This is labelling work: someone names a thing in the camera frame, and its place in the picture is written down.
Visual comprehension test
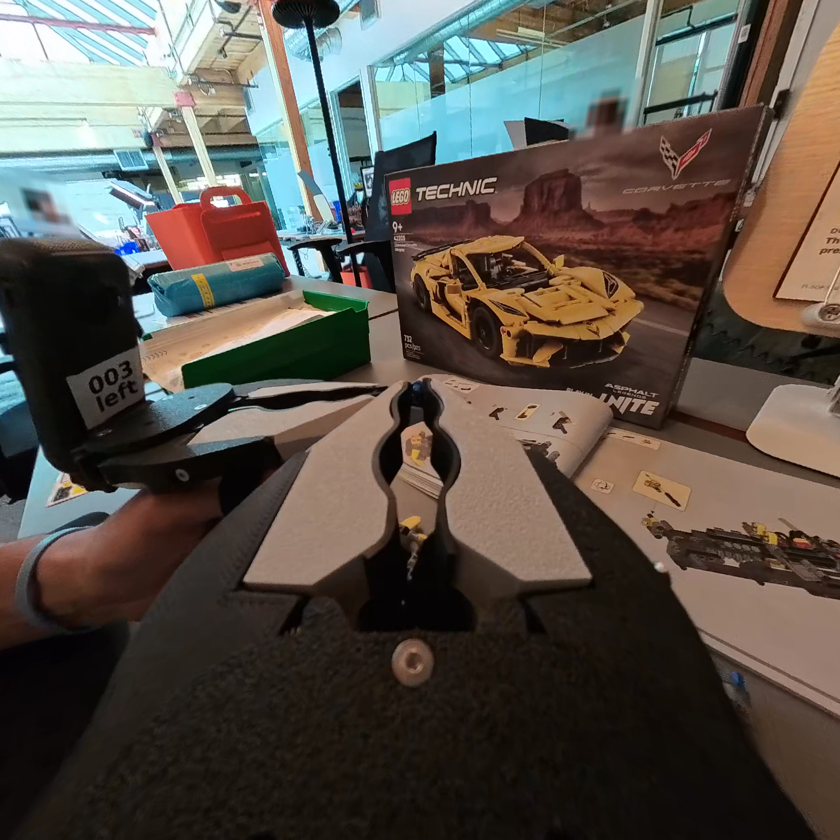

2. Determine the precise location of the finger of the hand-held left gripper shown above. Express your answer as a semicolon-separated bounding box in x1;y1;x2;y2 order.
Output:
230;382;389;413
189;392;378;463

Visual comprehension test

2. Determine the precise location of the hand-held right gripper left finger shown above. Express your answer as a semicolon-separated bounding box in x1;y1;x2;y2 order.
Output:
243;381;421;631

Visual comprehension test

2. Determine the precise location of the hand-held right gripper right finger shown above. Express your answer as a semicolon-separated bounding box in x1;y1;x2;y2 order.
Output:
420;381;593;631

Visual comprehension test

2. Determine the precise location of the lego car model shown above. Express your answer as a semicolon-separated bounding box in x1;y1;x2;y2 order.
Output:
399;515;431;581

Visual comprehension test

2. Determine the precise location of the printed lego set box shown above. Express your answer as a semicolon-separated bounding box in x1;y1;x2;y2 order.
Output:
382;104;770;431

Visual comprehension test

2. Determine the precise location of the lego instruction booklet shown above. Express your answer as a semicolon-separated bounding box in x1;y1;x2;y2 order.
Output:
394;373;840;700

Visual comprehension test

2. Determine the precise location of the person's left hand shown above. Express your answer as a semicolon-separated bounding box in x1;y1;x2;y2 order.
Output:
39;482;227;624

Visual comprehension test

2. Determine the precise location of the green box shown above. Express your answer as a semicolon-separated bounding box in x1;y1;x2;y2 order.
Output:
180;290;372;390

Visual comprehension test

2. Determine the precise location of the teal box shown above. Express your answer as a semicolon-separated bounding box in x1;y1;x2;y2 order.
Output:
147;252;290;319

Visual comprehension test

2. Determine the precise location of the black office chair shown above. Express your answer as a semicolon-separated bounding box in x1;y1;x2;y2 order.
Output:
289;131;439;293

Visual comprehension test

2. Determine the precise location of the black metal pole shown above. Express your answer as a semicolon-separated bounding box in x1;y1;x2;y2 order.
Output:
272;0;368;290

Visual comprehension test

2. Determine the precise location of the black computer monitor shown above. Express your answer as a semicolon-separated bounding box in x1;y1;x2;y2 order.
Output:
504;118;571;151

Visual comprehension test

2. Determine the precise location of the printed instruction sheet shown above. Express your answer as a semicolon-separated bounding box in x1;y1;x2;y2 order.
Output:
773;157;840;304

